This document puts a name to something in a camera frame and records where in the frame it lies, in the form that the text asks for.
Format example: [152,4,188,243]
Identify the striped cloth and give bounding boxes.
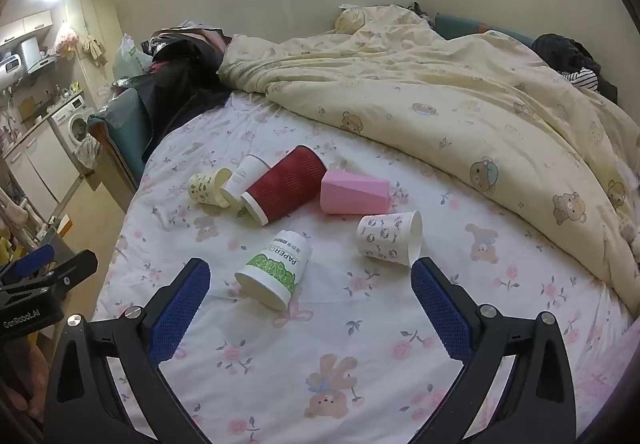
[562,67,601,91]

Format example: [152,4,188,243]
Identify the white cup with dark print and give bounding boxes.
[356,210,424,269]

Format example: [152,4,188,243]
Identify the white washing machine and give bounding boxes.
[47,93,99,161]

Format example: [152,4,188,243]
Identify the hanging pink bag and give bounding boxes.
[53,21,81,58]

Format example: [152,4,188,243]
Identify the pile of dark clothes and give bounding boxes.
[141,21,235,161]

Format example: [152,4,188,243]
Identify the person's left hand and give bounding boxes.
[5,341,52,422]

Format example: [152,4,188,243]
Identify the silver range hood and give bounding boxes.
[20,36,57,75]

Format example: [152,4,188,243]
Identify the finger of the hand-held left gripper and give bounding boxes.
[0,244,56,282]
[20,249,99,297]

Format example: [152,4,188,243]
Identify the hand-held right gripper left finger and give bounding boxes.
[44,257,212,444]

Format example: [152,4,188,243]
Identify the plain white paper cup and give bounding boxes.
[222,154,271,213]

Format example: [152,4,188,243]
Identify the yellow bear-print quilt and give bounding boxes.
[217,5,640,320]

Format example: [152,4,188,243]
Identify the white floor cabinet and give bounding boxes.
[4,123,84,221]

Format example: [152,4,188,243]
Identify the white cup with green label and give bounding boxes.
[234,229,314,312]

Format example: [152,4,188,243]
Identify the yellow patterned paper cup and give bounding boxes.
[188,167,234,210]

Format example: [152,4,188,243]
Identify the red ribbed paper cup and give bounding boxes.
[240,145,329,227]

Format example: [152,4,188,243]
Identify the white wall cabinet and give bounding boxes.
[0,9,54,46]

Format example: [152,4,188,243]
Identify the white floral bed sheet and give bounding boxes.
[92,91,638,444]

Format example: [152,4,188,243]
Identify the white plastic bag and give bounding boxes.
[112,33,152,81]

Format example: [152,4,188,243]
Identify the dark clothing heap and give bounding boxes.
[531,33,620,101]

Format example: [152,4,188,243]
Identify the white water heater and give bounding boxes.
[0,53,24,89]

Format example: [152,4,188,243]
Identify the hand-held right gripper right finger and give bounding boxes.
[410,257,577,444]

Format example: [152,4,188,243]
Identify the pink faceted cup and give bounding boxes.
[319,168,391,215]

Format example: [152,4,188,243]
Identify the hanging beige towel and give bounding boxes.
[81,34,109,68]

